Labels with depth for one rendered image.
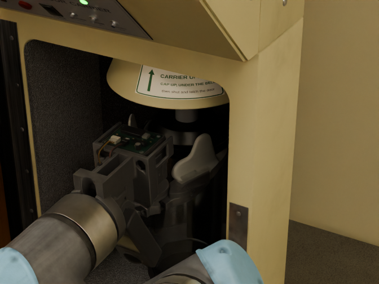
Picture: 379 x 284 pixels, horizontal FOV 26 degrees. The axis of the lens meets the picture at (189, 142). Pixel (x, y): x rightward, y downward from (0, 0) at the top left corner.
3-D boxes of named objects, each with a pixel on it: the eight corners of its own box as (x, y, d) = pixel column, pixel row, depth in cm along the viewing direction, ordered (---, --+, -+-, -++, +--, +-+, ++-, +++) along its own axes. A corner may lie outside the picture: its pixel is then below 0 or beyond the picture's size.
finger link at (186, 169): (243, 125, 94) (177, 152, 89) (242, 168, 97) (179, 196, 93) (226, 114, 96) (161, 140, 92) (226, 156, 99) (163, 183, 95)
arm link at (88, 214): (99, 284, 82) (35, 260, 85) (124, 258, 85) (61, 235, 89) (93, 225, 78) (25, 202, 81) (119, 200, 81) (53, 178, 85)
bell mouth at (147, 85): (157, 35, 106) (156, -5, 103) (283, 63, 98) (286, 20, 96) (75, 88, 92) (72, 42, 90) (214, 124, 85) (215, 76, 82)
